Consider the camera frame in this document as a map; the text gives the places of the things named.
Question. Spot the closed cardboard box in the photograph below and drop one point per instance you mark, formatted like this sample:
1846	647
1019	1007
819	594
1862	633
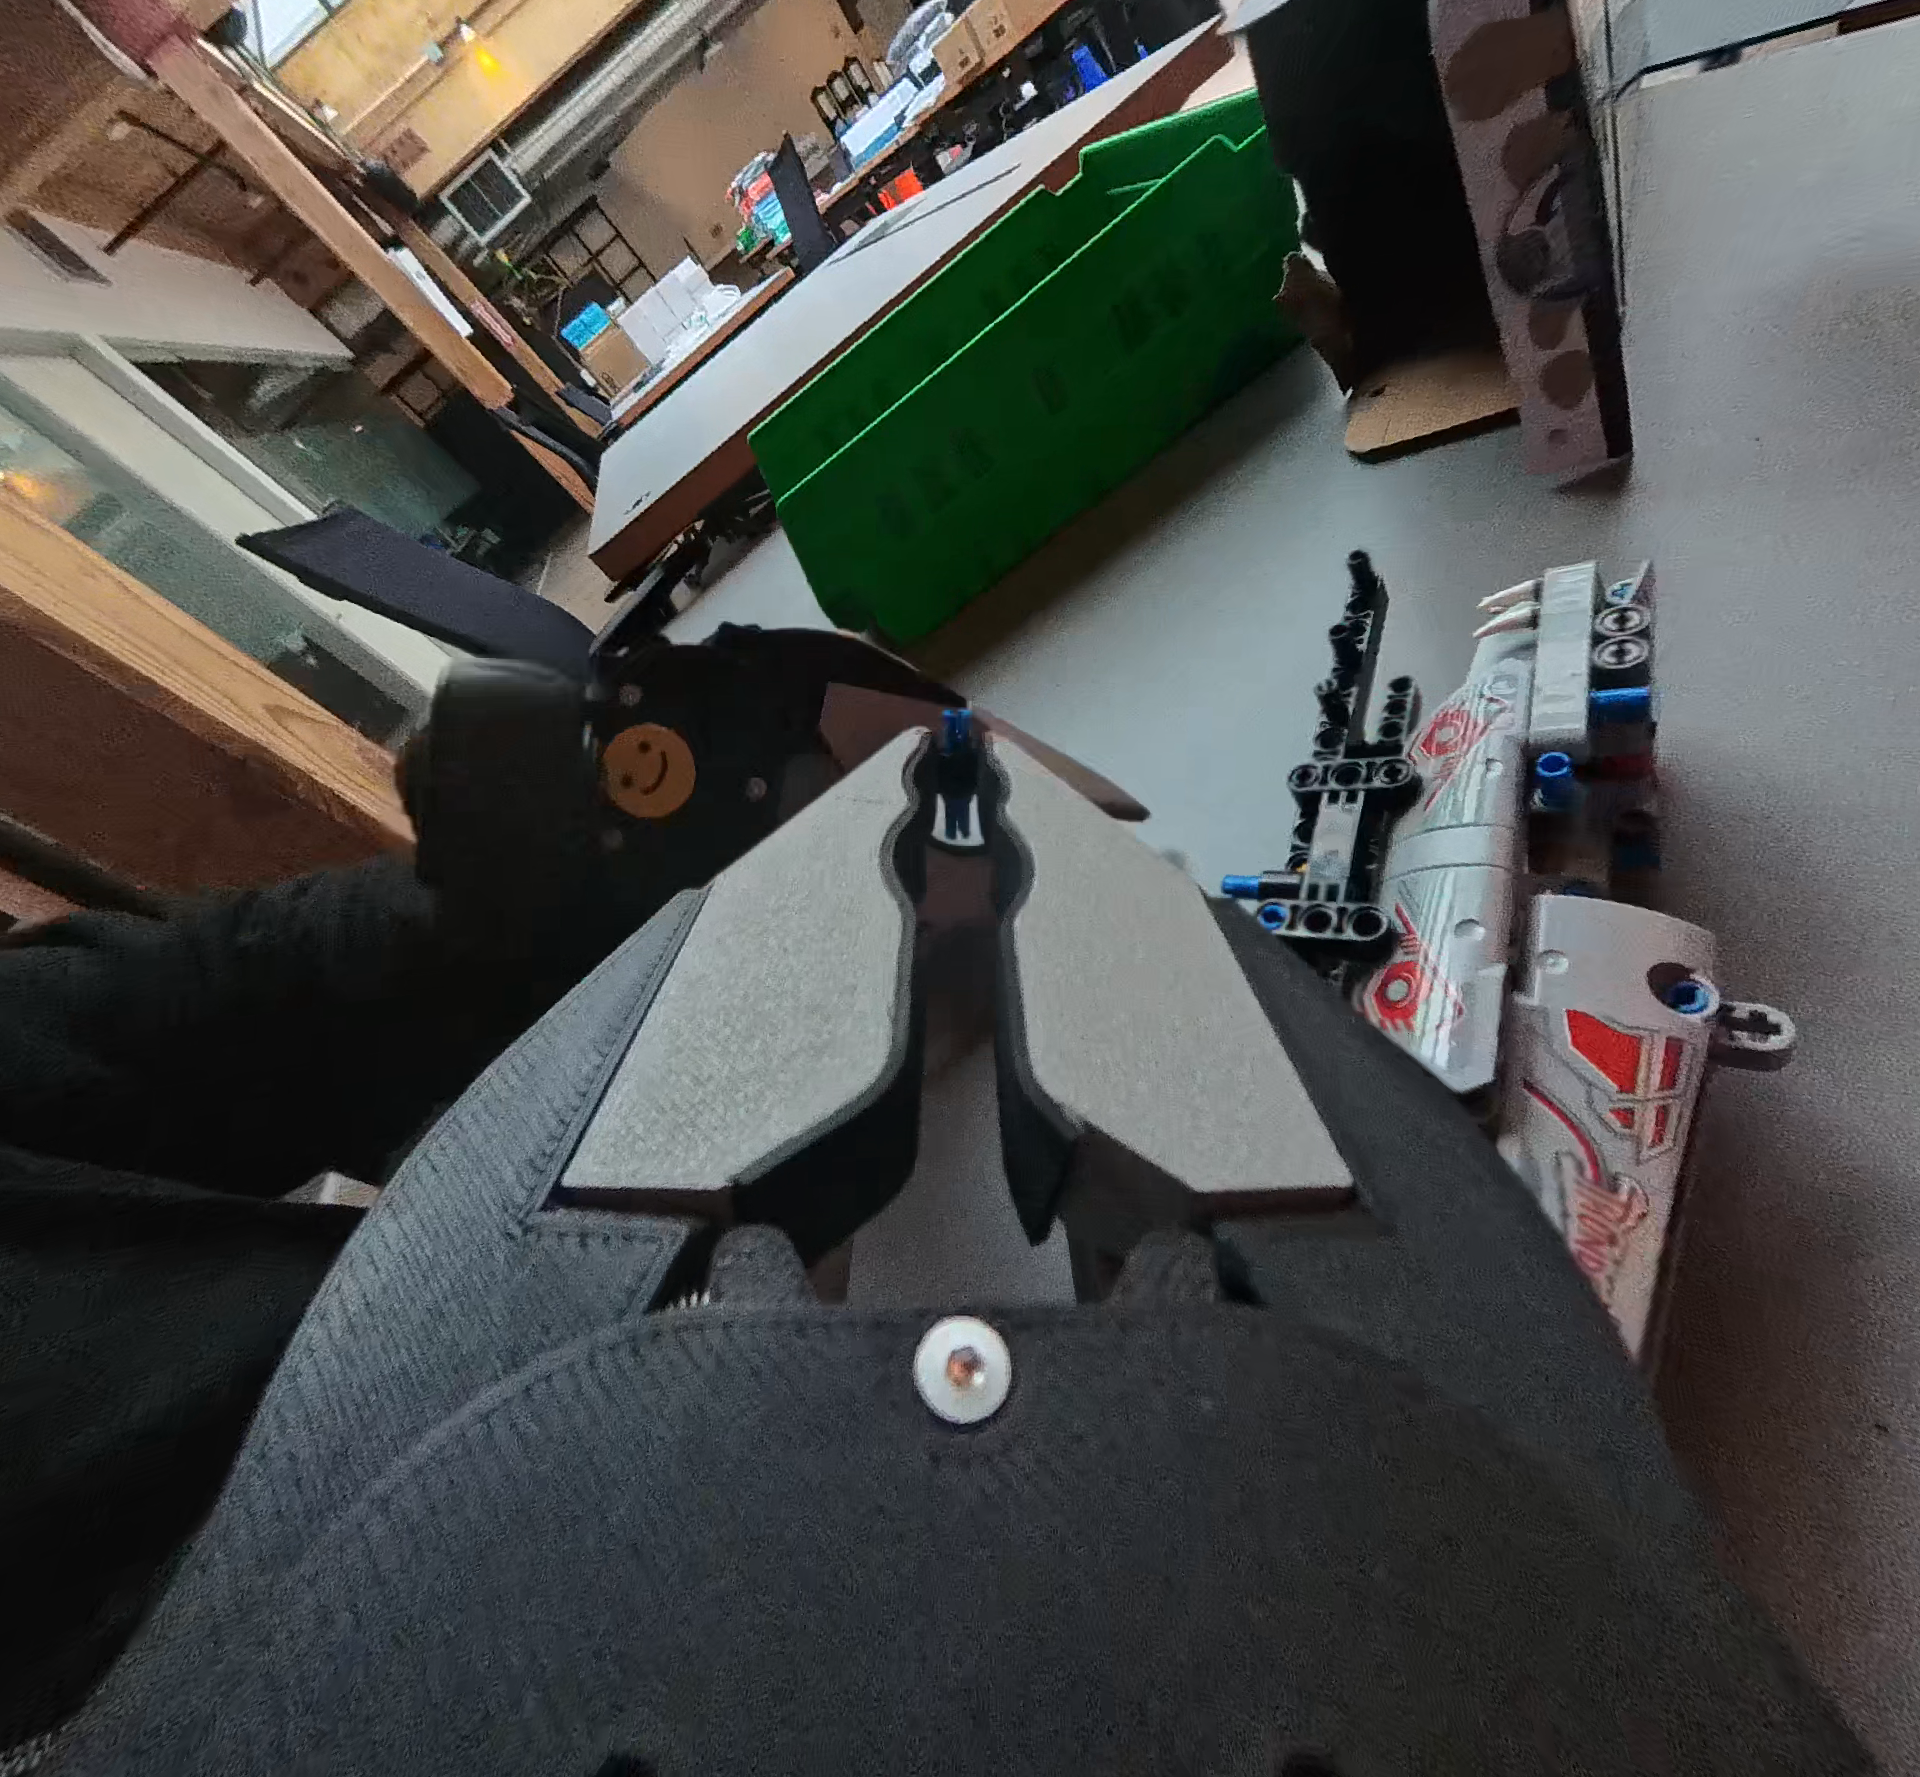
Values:
989	14

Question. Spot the black monitor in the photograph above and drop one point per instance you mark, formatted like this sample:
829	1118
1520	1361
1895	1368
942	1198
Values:
803	201

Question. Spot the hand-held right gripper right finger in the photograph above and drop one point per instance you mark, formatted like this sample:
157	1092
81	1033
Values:
1172	1042

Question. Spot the black and blue lego pin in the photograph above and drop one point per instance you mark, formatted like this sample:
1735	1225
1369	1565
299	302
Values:
959	795

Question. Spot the metal air duct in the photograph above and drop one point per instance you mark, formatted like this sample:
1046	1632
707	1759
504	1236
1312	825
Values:
675	23

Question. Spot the open cardboard box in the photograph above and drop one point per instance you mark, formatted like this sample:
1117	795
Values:
1531	231

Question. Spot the white air vent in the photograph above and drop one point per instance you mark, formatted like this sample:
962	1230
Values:
484	198

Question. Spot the wooden partition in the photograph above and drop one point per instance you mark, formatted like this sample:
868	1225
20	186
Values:
151	696

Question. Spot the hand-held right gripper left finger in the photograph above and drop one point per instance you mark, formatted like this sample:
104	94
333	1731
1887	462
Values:
734	1042

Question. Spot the person's left forearm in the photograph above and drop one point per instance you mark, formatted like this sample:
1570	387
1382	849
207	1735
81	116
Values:
226	982

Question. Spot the black office chair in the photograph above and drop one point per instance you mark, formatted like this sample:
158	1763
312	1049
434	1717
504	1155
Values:
420	594

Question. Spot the glass wall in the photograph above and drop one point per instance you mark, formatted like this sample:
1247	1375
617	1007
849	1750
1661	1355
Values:
226	518

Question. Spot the wooden post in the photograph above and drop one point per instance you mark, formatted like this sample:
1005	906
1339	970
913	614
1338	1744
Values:
329	219

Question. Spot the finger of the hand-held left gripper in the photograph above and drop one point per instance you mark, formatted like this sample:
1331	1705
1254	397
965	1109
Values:
1079	780

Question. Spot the green plastic bin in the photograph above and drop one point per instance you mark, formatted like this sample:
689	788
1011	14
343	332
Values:
1049	367

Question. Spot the wood-edged grey desk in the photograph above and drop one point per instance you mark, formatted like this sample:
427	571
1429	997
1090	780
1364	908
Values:
929	262

